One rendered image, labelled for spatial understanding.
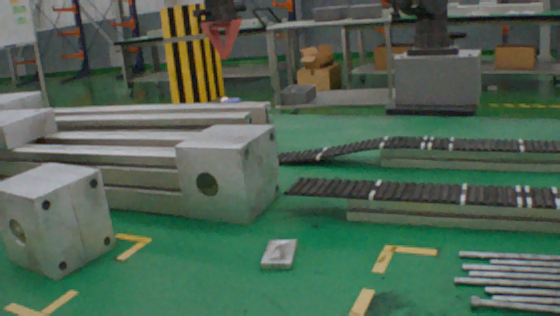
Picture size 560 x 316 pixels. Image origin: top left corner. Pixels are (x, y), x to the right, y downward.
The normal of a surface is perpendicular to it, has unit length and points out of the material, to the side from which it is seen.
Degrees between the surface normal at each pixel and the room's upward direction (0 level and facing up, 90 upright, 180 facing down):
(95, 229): 90
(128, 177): 90
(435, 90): 90
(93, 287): 0
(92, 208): 90
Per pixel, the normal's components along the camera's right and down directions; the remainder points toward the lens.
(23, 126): 0.92, 0.03
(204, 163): -0.39, 0.31
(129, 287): -0.10, -0.95
